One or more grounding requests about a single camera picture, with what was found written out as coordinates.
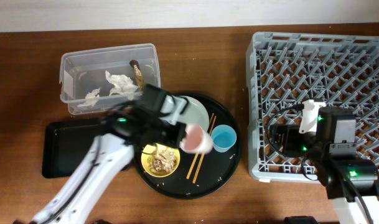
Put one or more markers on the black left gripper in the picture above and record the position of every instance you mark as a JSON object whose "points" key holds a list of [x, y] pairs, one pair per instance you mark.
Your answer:
{"points": [[178, 134]]}

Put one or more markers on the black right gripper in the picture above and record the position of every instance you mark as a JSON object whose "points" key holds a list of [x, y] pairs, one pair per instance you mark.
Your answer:
{"points": [[290, 131]]}

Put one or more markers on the yellow bowl with food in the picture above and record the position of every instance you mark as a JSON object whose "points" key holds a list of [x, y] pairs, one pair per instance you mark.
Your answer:
{"points": [[159, 161]]}

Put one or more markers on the pink cup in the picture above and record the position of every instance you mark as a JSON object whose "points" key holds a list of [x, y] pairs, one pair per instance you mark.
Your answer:
{"points": [[196, 140]]}

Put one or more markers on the light blue cup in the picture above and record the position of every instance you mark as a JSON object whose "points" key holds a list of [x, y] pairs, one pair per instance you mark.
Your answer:
{"points": [[224, 137]]}

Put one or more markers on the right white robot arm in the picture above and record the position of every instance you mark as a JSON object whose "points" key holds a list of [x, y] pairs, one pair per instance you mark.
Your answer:
{"points": [[326, 138]]}

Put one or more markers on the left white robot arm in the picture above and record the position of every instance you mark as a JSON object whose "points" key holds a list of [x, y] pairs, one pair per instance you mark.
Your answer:
{"points": [[106, 157]]}

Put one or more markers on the grey dishwasher rack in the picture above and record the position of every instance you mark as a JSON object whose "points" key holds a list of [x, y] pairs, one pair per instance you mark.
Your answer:
{"points": [[283, 69]]}

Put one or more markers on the white plate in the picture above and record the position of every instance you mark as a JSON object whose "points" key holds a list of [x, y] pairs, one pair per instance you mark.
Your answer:
{"points": [[195, 114]]}

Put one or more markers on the wooden chopstick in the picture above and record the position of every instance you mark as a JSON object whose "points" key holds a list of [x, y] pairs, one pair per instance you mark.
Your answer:
{"points": [[196, 155], [199, 165]]}

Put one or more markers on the small crumpled white tissue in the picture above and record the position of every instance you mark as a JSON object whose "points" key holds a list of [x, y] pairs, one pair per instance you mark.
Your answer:
{"points": [[91, 98]]}

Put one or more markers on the clear plastic bin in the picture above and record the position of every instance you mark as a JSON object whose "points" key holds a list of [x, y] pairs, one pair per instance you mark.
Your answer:
{"points": [[95, 80]]}

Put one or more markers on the round black tray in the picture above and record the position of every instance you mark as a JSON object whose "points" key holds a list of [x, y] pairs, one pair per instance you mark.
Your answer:
{"points": [[217, 167]]}

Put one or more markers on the rectangular black tray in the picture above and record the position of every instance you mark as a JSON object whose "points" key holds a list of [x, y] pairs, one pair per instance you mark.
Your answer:
{"points": [[67, 143]]}

